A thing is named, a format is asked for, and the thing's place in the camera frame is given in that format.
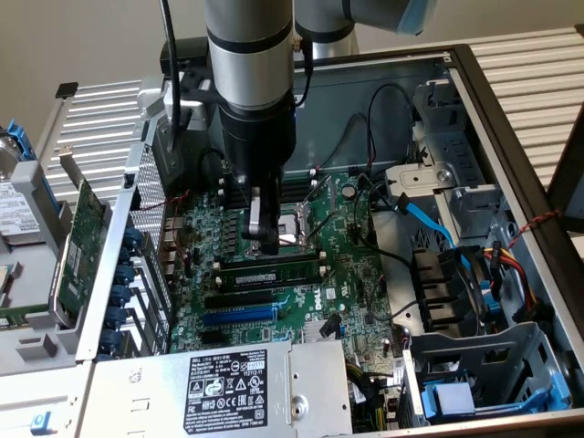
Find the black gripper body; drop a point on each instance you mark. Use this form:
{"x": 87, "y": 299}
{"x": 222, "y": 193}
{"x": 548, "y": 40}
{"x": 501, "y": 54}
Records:
{"x": 255, "y": 137}

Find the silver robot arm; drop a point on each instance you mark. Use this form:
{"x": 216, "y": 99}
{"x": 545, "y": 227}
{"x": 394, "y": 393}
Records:
{"x": 248, "y": 45}

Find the CPU socket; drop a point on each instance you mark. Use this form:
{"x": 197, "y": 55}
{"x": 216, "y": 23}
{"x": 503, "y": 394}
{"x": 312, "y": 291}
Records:
{"x": 294, "y": 226}

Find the metal locking lever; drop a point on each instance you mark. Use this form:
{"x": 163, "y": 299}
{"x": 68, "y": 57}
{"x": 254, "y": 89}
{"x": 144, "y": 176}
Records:
{"x": 323, "y": 226}
{"x": 318, "y": 190}

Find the silver coin battery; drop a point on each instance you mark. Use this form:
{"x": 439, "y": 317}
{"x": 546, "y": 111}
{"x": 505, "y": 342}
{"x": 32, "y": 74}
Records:
{"x": 350, "y": 190}

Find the long black expansion slot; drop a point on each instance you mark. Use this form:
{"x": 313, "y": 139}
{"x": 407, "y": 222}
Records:
{"x": 237, "y": 299}

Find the silver port block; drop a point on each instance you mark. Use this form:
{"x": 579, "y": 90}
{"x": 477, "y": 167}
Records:
{"x": 169, "y": 242}

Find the green motherboard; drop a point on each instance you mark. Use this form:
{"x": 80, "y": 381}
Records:
{"x": 347, "y": 274}

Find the open PC case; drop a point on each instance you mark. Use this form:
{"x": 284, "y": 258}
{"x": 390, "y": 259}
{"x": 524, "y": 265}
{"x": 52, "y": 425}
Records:
{"x": 347, "y": 91}

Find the black box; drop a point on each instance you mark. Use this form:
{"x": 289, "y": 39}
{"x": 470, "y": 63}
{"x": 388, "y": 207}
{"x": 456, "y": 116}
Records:
{"x": 191, "y": 52}

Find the blue expansion slot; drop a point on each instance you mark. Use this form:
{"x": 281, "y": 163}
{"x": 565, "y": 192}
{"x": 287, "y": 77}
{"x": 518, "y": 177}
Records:
{"x": 237, "y": 316}

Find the silver chipset heatsink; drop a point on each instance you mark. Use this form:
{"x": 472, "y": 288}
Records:
{"x": 310, "y": 333}

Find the blue card retention clip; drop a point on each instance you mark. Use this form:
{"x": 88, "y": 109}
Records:
{"x": 133, "y": 238}
{"x": 111, "y": 341}
{"x": 122, "y": 295}
{"x": 117, "y": 317}
{"x": 125, "y": 274}

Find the short black expansion slot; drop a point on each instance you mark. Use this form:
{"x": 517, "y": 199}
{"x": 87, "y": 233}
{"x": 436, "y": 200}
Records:
{"x": 212, "y": 336}

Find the green graphics card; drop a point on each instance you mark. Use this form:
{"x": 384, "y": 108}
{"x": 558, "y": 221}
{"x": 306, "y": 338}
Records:
{"x": 84, "y": 237}

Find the black case fan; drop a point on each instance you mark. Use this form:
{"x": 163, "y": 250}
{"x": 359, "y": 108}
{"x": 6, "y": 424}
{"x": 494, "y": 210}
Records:
{"x": 438, "y": 283}

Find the small black clip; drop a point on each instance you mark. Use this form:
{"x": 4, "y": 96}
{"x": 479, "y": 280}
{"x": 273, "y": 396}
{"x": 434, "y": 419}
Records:
{"x": 67, "y": 90}

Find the metal disk bay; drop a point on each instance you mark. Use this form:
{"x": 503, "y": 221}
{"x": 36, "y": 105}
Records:
{"x": 474, "y": 201}
{"x": 456, "y": 351}

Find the silver power supply unit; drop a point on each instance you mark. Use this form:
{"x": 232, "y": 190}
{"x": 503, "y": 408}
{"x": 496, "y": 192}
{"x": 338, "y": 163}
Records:
{"x": 159, "y": 397}

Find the grey parts rack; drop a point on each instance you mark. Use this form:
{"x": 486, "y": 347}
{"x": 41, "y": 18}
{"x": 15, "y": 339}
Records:
{"x": 36, "y": 274}

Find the blue disk carrier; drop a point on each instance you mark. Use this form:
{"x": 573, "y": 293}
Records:
{"x": 20, "y": 137}

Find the Toshiba hard disk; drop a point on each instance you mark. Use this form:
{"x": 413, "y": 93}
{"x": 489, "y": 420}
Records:
{"x": 18, "y": 214}

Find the blue disk tray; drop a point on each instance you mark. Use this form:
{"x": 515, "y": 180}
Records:
{"x": 449, "y": 399}

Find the silver CPU chip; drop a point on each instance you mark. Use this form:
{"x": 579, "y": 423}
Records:
{"x": 4, "y": 283}

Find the dark panel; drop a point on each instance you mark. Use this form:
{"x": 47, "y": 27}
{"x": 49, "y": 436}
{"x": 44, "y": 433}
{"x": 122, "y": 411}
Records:
{"x": 570, "y": 182}

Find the blue square latch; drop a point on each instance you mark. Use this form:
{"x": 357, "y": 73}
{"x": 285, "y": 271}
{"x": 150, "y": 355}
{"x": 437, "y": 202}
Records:
{"x": 41, "y": 423}

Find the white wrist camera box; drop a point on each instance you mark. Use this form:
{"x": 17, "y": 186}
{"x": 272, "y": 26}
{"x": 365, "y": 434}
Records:
{"x": 194, "y": 114}

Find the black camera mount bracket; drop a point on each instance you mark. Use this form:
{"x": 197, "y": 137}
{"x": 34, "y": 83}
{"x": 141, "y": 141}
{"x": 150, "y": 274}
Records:
{"x": 196, "y": 86}

